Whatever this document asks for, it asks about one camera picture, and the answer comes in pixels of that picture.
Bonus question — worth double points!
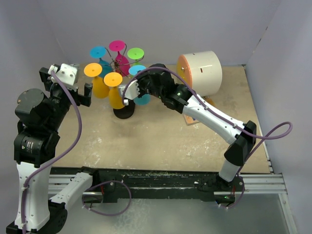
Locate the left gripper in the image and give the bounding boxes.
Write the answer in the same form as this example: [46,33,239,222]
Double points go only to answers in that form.
[40,67,92,130]

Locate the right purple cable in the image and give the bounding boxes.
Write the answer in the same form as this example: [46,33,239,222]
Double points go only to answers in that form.
[121,67,293,210]

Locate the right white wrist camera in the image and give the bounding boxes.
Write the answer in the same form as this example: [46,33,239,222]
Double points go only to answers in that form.
[118,80,140,106]

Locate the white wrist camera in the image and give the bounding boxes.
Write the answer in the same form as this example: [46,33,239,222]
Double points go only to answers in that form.
[48,63,78,91]
[118,80,140,106]

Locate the pink plastic wine glass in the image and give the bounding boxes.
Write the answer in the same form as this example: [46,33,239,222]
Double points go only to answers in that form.
[109,40,130,77]

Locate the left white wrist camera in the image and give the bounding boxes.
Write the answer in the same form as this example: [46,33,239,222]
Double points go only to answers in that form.
[48,63,78,91]

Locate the white round drawer cabinet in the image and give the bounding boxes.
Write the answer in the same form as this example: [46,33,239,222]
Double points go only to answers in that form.
[176,51,222,97]

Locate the metal wine glass rack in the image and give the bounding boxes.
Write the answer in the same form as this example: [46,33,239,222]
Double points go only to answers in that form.
[112,47,135,119]

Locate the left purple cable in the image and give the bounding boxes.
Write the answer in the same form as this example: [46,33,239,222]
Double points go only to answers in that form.
[20,70,132,234]

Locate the children's picture book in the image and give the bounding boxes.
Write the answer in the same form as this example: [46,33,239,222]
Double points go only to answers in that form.
[183,96,215,126]

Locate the green plastic wine glass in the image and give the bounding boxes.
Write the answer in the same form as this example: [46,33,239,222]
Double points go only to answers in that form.
[127,47,144,66]

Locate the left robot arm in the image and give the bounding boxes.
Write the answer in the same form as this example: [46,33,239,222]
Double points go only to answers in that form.
[6,64,100,234]

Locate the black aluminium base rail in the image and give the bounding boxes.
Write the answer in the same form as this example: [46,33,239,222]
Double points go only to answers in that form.
[48,167,287,205]

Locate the purple cable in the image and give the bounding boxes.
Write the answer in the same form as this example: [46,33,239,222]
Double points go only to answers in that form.
[121,67,293,210]
[20,70,132,234]

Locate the blue wine glass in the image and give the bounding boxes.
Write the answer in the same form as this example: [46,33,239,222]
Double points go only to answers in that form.
[129,65,151,105]
[89,46,113,77]

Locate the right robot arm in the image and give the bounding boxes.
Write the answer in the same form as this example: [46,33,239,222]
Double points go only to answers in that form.
[137,64,257,191]

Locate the orange wine glass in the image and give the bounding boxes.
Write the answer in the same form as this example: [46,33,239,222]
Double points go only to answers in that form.
[84,63,110,98]
[103,72,124,109]

